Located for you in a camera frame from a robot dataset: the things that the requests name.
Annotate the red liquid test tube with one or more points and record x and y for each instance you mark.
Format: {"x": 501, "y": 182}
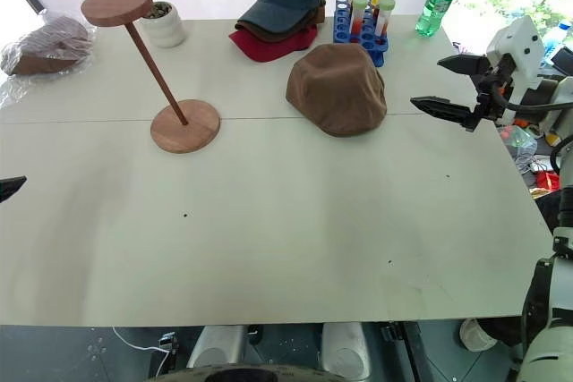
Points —
{"x": 384, "y": 17}
{"x": 358, "y": 15}

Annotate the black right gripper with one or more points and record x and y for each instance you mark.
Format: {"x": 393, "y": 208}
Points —
{"x": 491, "y": 82}

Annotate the clear bag of coloured balls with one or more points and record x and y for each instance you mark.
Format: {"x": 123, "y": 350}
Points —
{"x": 519, "y": 140}

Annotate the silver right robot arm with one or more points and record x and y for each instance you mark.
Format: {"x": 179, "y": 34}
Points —
{"x": 553, "y": 346}

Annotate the blue water bottle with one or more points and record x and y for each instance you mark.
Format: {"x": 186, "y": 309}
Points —
{"x": 557, "y": 37}

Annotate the white rounded robot foot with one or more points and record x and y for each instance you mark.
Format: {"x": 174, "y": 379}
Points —
{"x": 217, "y": 348}
{"x": 344, "y": 348}

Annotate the wooden hat stand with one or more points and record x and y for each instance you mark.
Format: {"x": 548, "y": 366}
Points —
{"x": 184, "y": 128}

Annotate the red baseball cap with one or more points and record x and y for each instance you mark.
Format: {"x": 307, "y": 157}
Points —
{"x": 273, "y": 45}

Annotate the white ribbed plant pot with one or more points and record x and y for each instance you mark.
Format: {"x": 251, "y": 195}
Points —
{"x": 165, "y": 26}

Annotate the dark brown baseball cap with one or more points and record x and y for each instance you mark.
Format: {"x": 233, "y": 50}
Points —
{"x": 309, "y": 17}

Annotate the red packet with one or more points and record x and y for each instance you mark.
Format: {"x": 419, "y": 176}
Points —
{"x": 547, "y": 180}

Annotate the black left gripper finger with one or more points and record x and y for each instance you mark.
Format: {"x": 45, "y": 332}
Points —
{"x": 10, "y": 187}

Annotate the white round cup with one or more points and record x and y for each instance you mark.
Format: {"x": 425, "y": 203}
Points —
{"x": 476, "y": 335}

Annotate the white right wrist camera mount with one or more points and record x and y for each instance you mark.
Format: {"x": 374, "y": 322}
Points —
{"x": 521, "y": 48}

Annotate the blue test tube rack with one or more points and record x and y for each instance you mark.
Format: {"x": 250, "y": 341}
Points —
{"x": 367, "y": 35}

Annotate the green plastic bottle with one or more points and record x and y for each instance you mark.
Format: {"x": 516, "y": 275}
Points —
{"x": 434, "y": 6}

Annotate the black phone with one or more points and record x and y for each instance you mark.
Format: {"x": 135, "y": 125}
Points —
{"x": 563, "y": 61}

